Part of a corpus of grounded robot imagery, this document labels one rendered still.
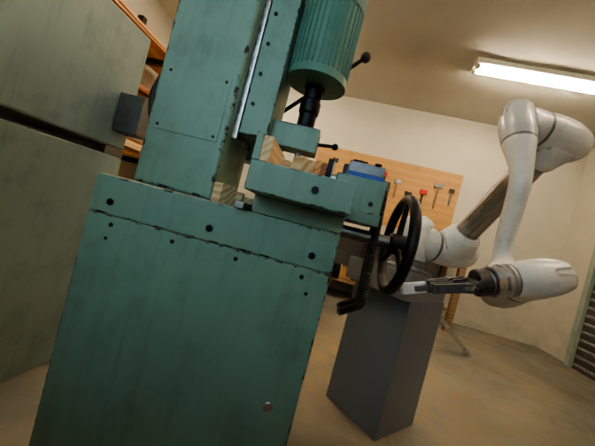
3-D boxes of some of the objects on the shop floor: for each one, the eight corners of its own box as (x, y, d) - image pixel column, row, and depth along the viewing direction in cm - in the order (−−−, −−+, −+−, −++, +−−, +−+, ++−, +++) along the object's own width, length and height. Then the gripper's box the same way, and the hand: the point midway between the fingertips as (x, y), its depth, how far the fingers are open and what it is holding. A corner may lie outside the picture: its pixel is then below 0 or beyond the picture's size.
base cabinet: (250, 595, 62) (333, 276, 62) (10, 507, 67) (85, 209, 66) (279, 441, 107) (328, 255, 106) (134, 395, 112) (180, 216, 111)
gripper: (474, 265, 86) (392, 272, 88) (502, 272, 73) (405, 279, 75) (476, 290, 86) (395, 296, 88) (505, 301, 73) (409, 308, 75)
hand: (413, 288), depth 81 cm, fingers closed
